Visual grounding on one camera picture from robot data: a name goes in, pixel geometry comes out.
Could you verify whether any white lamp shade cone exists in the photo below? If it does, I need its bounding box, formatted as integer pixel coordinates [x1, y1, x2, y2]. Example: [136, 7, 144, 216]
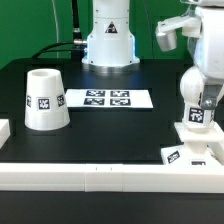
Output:
[25, 69, 70, 131]

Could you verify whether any white front fence bar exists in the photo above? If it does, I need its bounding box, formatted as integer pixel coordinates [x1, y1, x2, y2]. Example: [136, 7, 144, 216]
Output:
[0, 163, 224, 193]

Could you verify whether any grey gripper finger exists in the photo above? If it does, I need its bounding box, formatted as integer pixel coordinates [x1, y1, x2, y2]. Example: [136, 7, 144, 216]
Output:
[199, 83, 223, 117]

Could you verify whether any white marker tag sheet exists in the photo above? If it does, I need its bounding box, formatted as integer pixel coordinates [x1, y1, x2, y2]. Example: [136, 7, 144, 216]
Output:
[66, 89, 153, 109]

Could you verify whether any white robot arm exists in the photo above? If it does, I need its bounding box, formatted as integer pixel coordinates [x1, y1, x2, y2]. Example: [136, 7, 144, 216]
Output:
[82, 0, 224, 110]

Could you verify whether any white lamp bulb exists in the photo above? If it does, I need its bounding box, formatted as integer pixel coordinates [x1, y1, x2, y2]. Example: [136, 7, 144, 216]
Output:
[180, 66, 214, 132]

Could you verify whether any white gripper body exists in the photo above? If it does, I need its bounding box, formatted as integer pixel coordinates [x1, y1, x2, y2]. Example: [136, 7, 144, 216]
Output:
[156, 0, 224, 83]

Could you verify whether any grey thin cable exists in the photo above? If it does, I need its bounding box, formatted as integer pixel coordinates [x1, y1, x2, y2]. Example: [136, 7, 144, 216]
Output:
[51, 0, 62, 59]

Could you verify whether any white left fence block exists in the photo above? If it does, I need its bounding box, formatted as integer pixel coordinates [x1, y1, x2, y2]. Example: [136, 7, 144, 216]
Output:
[0, 119, 10, 149]

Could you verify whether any white lamp base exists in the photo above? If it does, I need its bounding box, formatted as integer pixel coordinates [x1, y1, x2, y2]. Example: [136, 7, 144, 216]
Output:
[161, 122, 224, 167]

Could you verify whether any black cable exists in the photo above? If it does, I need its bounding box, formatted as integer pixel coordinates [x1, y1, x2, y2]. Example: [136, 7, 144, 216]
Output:
[31, 0, 88, 59]

